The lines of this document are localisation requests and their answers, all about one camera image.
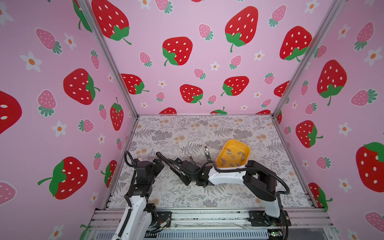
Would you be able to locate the yellow plastic tray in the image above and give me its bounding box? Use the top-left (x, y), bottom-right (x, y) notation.
top-left (216, 139), bottom-right (251, 168)

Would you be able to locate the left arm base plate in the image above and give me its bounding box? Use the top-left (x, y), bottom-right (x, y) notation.
top-left (149, 211), bottom-right (172, 229)

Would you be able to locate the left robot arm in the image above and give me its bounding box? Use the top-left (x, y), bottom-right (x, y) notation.
top-left (112, 151), bottom-right (164, 240)

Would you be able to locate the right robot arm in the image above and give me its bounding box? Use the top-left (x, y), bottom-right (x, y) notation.
top-left (169, 159), bottom-right (291, 228)

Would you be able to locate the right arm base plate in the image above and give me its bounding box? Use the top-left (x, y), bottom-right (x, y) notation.
top-left (248, 211), bottom-right (292, 227)

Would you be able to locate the aluminium front rail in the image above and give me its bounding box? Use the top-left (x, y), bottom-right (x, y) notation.
top-left (88, 207), bottom-right (334, 240)

